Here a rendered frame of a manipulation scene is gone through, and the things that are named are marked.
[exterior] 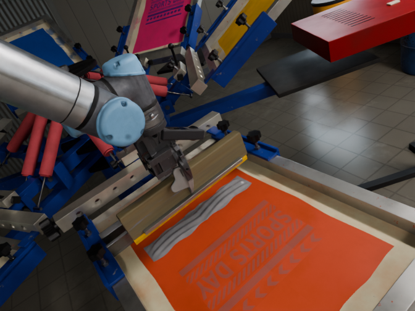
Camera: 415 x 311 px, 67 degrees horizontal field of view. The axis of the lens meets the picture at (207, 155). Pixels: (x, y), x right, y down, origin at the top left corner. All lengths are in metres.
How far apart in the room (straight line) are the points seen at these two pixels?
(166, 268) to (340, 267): 0.41
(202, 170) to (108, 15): 3.87
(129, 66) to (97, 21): 3.87
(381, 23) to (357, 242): 0.98
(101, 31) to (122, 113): 4.05
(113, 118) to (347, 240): 0.55
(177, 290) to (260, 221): 0.27
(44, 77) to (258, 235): 0.58
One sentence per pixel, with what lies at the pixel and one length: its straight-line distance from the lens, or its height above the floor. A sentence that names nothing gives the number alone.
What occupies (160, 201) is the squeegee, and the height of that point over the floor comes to 1.11.
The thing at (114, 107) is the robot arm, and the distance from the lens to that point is 0.48.
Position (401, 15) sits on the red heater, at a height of 1.10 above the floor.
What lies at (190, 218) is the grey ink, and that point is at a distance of 0.92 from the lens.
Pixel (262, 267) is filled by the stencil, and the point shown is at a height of 0.96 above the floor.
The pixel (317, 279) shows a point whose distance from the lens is 0.72.
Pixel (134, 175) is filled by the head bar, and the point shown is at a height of 1.01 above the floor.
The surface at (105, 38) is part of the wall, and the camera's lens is 4.52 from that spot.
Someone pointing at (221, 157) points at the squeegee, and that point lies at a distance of 0.83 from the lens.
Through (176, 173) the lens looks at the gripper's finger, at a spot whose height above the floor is 1.16.
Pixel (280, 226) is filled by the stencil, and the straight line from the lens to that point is 0.82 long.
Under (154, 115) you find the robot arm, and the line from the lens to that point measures 0.68.
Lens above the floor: 1.56
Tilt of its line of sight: 32 degrees down
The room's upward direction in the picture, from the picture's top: 22 degrees counter-clockwise
